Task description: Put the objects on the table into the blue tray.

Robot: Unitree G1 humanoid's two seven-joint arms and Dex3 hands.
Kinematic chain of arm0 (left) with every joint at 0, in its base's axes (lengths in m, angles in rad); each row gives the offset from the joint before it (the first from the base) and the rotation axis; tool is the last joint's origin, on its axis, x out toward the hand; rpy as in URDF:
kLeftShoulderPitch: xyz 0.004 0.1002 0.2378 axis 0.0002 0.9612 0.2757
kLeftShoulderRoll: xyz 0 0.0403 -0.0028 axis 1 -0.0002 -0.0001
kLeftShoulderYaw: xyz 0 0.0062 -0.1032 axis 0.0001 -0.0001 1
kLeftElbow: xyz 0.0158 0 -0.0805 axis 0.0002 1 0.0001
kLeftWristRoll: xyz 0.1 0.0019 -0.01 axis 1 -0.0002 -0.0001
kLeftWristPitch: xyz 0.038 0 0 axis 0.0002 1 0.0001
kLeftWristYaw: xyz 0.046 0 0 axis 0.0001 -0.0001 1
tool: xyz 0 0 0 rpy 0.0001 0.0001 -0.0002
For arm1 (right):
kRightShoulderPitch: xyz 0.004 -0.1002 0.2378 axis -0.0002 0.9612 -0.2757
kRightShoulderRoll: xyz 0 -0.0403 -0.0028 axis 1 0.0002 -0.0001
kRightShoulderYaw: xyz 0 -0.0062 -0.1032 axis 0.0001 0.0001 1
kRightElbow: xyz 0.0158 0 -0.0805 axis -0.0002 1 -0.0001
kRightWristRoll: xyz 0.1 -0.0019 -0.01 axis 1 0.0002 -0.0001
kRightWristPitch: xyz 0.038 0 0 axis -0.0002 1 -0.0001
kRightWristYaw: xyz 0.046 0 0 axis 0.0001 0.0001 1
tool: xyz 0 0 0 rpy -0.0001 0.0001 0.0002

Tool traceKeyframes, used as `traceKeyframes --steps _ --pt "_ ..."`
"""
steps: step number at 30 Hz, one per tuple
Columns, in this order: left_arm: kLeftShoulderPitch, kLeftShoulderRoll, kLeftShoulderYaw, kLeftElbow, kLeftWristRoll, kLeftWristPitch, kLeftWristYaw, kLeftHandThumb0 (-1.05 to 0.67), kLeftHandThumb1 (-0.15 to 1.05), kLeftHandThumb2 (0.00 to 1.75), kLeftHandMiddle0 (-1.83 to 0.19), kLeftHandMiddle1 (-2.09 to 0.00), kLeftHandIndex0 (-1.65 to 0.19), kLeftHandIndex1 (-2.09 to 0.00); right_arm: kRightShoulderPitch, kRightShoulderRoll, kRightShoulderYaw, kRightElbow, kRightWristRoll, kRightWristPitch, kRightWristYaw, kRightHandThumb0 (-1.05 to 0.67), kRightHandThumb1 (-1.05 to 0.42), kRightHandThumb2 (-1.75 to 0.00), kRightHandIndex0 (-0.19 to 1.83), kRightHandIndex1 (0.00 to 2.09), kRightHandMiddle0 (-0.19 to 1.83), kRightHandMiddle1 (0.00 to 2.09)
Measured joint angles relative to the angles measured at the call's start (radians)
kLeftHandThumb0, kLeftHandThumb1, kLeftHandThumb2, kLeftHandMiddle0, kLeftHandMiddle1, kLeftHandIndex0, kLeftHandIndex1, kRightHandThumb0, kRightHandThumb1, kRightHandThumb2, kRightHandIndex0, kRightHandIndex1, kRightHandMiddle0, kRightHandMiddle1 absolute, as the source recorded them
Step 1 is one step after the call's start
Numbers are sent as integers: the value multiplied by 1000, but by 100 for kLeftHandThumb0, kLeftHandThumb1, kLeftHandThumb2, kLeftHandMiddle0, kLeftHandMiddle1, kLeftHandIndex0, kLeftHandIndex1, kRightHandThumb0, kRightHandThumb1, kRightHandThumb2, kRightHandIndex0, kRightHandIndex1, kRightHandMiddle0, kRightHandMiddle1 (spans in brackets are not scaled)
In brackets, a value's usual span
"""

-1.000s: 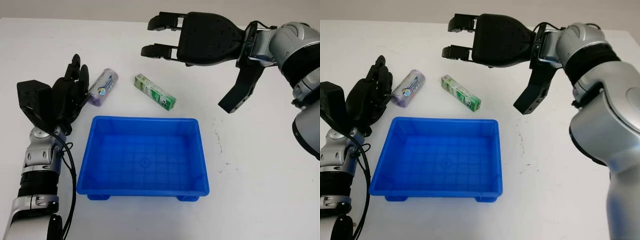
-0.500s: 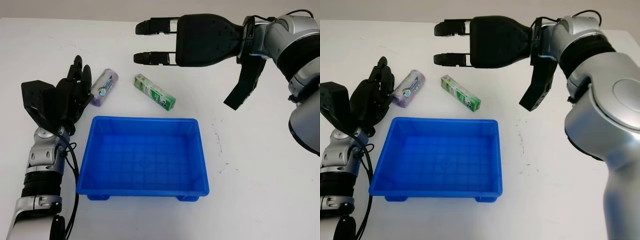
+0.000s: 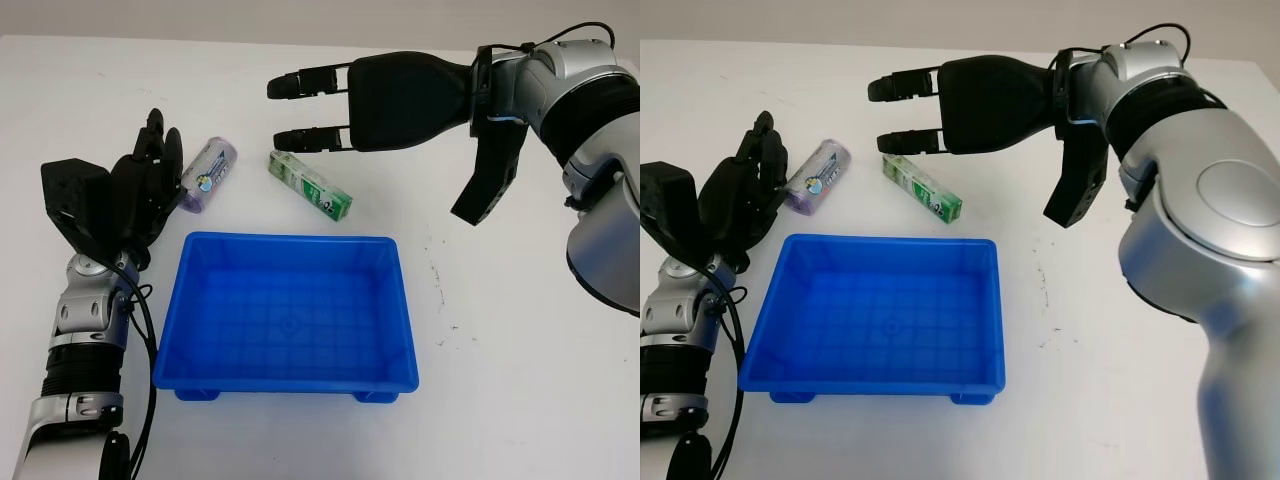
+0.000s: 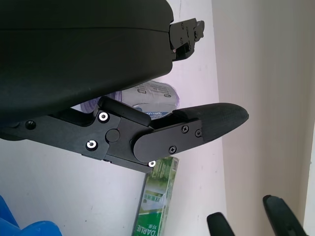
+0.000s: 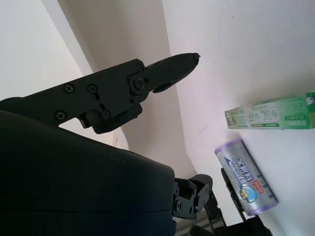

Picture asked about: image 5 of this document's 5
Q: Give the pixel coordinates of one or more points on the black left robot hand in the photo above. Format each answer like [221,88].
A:
[236,226]

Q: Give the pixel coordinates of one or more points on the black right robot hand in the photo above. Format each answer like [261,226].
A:
[73,177]

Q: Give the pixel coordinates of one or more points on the purple garbage bag roll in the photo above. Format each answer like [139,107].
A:
[246,179]

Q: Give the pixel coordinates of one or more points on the green toothpaste box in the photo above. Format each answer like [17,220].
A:
[270,114]

